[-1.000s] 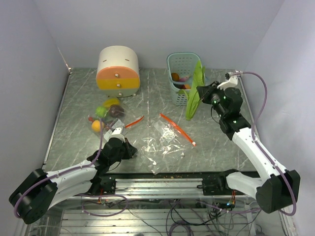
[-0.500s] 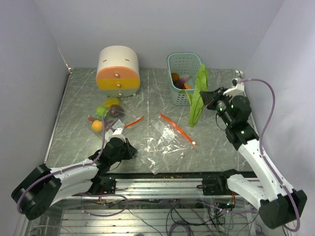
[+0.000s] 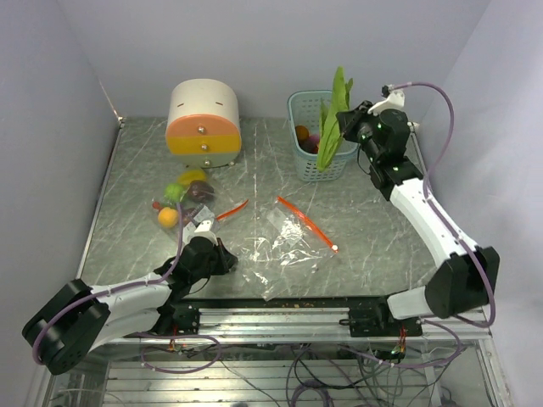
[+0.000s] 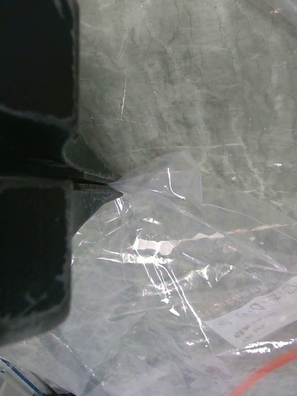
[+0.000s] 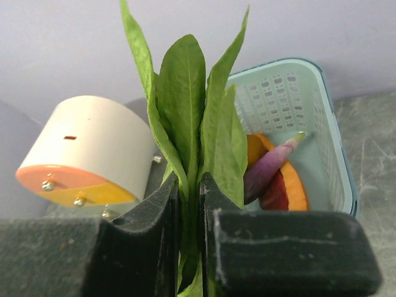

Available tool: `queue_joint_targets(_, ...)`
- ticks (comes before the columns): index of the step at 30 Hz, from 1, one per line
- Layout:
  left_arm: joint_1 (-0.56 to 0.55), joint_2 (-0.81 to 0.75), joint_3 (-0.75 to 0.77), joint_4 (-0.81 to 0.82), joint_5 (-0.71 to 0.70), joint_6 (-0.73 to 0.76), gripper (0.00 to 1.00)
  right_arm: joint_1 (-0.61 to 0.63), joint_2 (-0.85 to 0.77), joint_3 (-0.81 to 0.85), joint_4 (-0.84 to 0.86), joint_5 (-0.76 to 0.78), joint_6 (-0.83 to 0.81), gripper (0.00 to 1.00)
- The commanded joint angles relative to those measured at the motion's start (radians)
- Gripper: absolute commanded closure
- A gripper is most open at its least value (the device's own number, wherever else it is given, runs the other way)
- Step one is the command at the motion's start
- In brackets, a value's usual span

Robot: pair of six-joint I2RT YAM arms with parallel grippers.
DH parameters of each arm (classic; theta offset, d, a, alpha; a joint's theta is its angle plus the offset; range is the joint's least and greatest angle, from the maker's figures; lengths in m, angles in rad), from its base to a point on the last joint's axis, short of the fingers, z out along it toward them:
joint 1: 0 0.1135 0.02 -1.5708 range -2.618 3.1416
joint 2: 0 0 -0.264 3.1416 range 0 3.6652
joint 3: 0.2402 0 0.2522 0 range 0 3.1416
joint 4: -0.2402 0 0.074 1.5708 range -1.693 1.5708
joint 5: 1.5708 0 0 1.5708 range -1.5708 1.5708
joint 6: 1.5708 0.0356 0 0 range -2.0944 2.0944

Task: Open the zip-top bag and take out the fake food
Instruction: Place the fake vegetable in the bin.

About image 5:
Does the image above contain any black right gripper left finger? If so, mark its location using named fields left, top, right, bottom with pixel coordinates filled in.
left=1, top=174, right=179, bottom=296

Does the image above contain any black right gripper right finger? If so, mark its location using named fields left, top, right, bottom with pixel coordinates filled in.
left=200, top=173, right=383, bottom=296

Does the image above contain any orange pumpkin slice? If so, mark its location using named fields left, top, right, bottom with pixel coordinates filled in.
left=259, top=161, right=309, bottom=211

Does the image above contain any purple fake eggplant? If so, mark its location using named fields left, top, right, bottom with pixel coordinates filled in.
left=243, top=132, right=305, bottom=205

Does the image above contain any small orange fake food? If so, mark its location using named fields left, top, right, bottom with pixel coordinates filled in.
left=246, top=133, right=275, bottom=169

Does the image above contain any green fake leafy vegetable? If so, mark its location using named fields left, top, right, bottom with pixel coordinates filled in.
left=119, top=1, right=248, bottom=296

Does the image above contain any light blue plastic basket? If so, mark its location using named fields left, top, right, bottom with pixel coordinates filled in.
left=227, top=58, right=359, bottom=217

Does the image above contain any round three-drawer cabinet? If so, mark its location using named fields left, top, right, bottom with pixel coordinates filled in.
left=15, top=95, right=163, bottom=220

